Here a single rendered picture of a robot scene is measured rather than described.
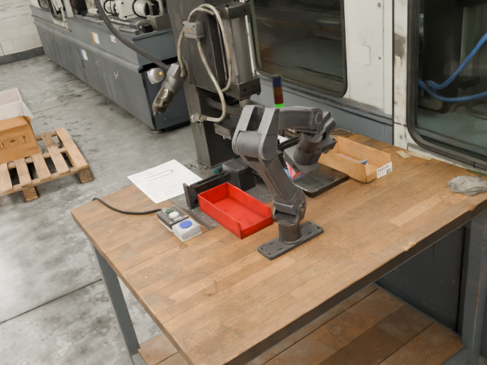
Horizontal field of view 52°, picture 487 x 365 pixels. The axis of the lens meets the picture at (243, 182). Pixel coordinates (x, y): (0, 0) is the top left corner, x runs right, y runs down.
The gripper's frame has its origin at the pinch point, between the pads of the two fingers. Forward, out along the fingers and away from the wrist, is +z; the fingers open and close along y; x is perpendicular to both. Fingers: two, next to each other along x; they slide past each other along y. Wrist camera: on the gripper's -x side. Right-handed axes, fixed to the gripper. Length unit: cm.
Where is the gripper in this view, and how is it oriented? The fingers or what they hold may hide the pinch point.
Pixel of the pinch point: (293, 177)
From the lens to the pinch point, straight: 156.9
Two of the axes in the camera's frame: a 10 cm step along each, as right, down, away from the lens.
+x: -8.0, 3.5, -4.8
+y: -5.6, -7.2, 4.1
